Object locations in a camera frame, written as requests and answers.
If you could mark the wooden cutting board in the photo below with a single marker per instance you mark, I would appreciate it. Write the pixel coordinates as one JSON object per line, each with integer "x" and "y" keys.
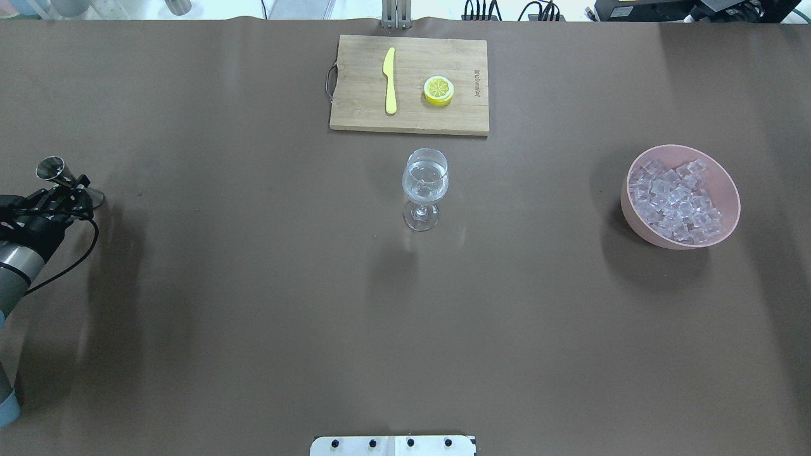
{"x": 358, "y": 102}

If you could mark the clear wine glass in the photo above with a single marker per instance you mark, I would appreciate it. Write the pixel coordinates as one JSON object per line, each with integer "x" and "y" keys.
{"x": 425, "y": 181}

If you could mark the yellow lemon half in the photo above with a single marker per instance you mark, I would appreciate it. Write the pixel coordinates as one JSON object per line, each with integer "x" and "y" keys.
{"x": 438, "y": 91}

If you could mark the aluminium frame post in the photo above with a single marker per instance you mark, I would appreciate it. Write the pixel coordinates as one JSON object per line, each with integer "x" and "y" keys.
{"x": 396, "y": 14}

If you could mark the yellow plastic knife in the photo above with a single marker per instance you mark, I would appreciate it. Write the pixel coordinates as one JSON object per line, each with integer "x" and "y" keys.
{"x": 388, "y": 69}

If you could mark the pink bowl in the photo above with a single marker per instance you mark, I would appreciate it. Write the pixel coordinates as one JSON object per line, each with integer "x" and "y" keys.
{"x": 720, "y": 187}

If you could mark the clear ice cubes pile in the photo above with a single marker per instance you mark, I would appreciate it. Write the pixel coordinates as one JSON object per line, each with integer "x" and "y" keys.
{"x": 674, "y": 201}

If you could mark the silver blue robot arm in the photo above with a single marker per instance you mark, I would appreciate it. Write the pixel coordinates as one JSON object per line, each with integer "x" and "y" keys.
{"x": 20, "y": 267}

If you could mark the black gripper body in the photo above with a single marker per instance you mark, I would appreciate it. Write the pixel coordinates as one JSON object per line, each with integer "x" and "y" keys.
{"x": 39, "y": 229}

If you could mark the metal cocktail jigger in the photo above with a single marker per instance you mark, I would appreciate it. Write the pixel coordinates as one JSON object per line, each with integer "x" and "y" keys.
{"x": 55, "y": 170}

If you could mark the white camera mast base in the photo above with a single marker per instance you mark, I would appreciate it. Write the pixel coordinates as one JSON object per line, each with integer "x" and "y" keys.
{"x": 421, "y": 444}

